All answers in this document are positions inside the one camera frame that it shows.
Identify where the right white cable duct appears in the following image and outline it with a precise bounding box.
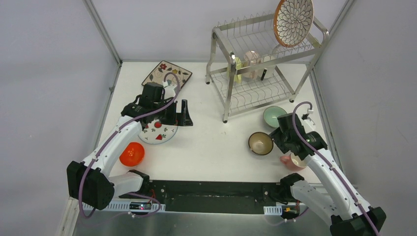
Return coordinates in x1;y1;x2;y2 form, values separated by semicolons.
263;205;283;216

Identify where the orange plastic bowl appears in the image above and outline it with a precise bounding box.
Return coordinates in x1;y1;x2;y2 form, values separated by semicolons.
119;142;145;167

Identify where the watermelon pattern round plate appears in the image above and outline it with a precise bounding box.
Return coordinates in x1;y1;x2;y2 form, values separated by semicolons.
138;119;178;145

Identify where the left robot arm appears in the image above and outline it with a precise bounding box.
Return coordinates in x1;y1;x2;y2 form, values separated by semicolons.
66;82;193;210

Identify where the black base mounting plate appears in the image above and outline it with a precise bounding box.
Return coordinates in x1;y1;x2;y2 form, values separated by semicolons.
137;180;296;214

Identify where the mint green bowl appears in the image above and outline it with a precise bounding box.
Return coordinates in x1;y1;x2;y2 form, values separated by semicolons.
263;106;287;128

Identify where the white cable duct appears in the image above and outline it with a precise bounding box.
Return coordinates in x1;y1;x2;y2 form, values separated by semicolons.
263;205;283;216
81;200;166;213

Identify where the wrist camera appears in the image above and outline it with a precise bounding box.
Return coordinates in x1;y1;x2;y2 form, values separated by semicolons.
301;110;316;130
163;80;177;99

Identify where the brown rim petal pattern plate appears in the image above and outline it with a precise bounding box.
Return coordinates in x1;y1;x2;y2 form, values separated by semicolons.
273;0;314;48

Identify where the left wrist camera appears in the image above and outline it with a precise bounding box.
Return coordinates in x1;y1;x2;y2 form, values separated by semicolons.
163;80;177;99

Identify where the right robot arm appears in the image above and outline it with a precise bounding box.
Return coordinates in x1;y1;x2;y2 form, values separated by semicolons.
269;113;387;236

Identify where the white ribbed mug black handle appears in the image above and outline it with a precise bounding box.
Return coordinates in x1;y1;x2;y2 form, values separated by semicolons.
258;55;276;81

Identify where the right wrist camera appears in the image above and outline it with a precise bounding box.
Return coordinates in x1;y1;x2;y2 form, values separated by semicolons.
301;110;316;130

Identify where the steel two-tier dish rack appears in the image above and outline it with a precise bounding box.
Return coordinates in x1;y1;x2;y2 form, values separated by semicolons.
206;13;330;122

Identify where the left white cable duct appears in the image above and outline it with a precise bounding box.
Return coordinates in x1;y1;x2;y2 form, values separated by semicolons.
81;200;166;213

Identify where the pink cup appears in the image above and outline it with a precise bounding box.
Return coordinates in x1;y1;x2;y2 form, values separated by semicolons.
279;153;307;172

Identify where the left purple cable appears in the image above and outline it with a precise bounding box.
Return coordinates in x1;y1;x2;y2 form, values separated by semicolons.
78;72;181;219

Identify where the purple cable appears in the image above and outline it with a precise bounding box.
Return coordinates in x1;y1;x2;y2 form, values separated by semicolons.
291;101;382;236
78;72;181;219

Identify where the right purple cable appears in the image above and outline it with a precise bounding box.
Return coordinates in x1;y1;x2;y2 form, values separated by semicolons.
291;101;382;236

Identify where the pale yellow mug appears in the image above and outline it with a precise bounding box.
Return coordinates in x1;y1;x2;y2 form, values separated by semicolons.
227;57;244;85

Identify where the square floral plate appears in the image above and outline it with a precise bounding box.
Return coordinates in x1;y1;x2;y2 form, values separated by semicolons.
142;60;192;88

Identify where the dark patterned cream bowl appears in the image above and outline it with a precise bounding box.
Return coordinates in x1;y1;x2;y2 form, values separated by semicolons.
248;132;274;155

